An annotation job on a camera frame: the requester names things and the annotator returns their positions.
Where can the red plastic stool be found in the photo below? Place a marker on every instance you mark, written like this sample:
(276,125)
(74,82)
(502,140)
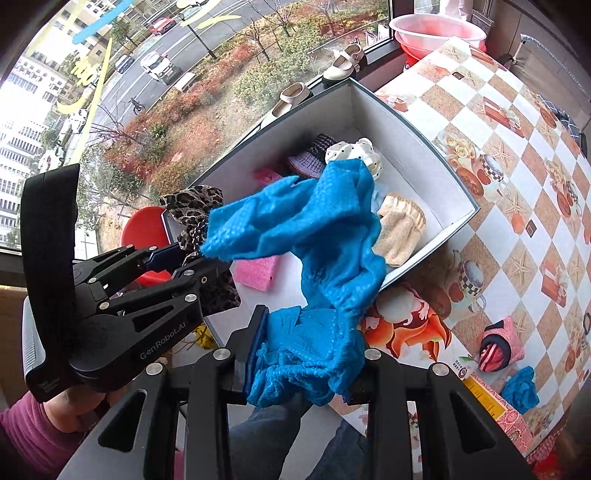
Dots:
(143,230)

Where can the translucent white basin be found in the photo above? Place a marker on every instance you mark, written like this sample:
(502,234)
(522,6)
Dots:
(436,27)

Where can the red bucket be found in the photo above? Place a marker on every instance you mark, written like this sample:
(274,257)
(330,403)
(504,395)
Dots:
(413,53)

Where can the pink sponge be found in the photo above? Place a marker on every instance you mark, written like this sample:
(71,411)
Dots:
(258,270)
(268,176)

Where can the checked printed tablecloth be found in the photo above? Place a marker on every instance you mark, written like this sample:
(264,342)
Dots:
(508,161)

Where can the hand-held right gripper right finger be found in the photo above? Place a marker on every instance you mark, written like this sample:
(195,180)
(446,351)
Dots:
(383,392)

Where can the red car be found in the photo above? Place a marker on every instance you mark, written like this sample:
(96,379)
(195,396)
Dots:
(161,25)

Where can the brown cardboard box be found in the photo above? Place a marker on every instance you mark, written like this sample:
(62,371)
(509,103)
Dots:
(11,332)

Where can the pink knit pouch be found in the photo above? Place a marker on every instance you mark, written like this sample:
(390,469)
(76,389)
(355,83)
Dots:
(501,346)

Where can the red patterned packet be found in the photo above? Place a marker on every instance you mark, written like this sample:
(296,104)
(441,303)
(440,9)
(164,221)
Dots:
(547,461)

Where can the pink tissue box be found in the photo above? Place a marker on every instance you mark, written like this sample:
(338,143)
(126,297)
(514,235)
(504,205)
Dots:
(494,415)

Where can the cream ruffled cloth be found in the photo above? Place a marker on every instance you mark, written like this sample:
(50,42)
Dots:
(399,228)

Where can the parked bicycle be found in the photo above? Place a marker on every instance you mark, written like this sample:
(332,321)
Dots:
(136,105)

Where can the person's left hand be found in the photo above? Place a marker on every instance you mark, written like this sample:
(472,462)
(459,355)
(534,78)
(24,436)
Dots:
(83,406)

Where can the white polka dot cloth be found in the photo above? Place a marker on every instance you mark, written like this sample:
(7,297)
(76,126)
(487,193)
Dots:
(358,152)

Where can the leopard print scrunchie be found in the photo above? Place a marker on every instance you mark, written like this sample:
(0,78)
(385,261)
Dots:
(194,203)

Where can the blue crinkled cloth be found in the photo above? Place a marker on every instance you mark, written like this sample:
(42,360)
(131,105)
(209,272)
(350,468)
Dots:
(521,387)
(332,230)

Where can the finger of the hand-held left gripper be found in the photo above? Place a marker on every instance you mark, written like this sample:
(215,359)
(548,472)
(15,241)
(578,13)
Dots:
(115,263)
(138,332)

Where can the person's left forearm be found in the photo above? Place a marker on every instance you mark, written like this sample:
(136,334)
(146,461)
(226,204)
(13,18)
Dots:
(27,434)

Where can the large white storage box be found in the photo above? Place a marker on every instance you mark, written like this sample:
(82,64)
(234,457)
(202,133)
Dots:
(415,152)

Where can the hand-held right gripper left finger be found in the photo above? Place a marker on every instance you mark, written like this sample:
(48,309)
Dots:
(258,341)

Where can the white van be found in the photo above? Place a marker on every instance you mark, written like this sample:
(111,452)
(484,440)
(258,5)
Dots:
(159,67)

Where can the person's jeans leg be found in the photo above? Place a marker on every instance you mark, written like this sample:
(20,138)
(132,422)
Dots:
(272,438)

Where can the purple checked fabric hat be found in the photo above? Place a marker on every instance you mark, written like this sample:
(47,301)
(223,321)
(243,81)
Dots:
(309,159)

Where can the white hanging garment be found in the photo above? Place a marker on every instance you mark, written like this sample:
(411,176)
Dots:
(455,9)

